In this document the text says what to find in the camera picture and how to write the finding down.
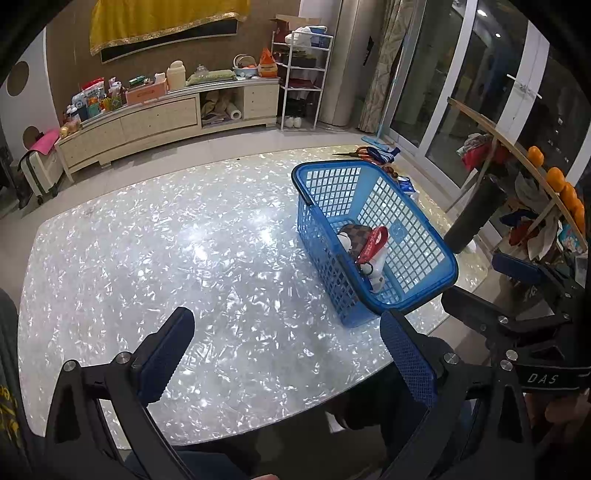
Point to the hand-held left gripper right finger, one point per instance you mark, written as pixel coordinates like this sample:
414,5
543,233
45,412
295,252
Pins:
408,360

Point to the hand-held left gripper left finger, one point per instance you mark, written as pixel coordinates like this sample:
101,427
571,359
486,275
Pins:
166,355

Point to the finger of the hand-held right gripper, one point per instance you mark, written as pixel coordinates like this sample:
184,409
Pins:
517,270
471,307

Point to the blue plastic basket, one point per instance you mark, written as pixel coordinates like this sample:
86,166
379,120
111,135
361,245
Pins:
429,291

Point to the white dog figurine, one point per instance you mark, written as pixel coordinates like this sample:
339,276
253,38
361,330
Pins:
375,279

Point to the brown checkered case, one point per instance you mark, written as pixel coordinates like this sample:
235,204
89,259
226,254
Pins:
358,235

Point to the white rounded box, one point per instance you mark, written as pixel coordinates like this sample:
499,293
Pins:
343,241

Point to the person's right hand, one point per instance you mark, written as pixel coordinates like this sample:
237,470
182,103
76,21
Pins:
558,424

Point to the pile of mixed clothes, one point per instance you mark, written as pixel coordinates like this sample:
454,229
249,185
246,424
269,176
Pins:
531,217

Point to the black foam cylinder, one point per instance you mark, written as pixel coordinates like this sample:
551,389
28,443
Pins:
478,212

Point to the orange fruit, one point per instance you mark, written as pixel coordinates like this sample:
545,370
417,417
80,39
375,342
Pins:
555,179
579,214
535,156
569,196

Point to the red clothes pile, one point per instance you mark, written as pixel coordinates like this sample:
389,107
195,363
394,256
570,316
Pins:
475,152

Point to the blue tissue packet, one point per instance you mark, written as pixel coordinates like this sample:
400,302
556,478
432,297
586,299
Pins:
407,185

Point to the person's black printed shirt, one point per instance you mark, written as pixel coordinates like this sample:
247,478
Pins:
11,369

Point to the blue flat mop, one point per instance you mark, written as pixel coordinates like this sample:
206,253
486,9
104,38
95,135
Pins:
374,142

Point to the glass sliding door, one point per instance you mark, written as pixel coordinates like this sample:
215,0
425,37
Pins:
438,69

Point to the cream suitcase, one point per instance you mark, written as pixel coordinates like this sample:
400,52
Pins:
39,173

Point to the cream tv cabinet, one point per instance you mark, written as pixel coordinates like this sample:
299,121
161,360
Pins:
152,120

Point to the patterned curtain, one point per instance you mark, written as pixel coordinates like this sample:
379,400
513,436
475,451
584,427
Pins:
388,69

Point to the pink mat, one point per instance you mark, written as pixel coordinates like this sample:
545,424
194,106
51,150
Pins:
46,141

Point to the paper towel roll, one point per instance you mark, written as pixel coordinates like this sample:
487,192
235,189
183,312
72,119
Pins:
234,115

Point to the brown paper bags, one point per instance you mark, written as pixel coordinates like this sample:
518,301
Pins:
212,104

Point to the orange box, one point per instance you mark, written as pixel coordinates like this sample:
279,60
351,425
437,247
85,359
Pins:
145,94

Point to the cluster of bottles and packets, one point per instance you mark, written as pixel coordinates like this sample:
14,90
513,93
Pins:
92,101

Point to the grey standing air conditioner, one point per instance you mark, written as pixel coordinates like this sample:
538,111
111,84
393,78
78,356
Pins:
351,60

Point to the white metal shelf rack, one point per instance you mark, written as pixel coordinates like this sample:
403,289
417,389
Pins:
300,88

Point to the cream jug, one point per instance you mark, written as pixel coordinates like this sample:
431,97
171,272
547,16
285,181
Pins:
176,76

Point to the glass jar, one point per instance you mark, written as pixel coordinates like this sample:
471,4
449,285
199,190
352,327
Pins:
201,70

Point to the white fruit basket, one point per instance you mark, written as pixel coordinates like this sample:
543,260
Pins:
244,71

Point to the orange bag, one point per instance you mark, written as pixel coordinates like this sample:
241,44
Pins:
268,64

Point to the white plastic bag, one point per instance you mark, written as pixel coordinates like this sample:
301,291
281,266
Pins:
302,37

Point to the yellow cloth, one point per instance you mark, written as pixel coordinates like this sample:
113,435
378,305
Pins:
161,18

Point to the cardboard box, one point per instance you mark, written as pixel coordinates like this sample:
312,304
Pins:
286,23

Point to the wooden chair frame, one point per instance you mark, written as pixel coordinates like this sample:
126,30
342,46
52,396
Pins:
503,136

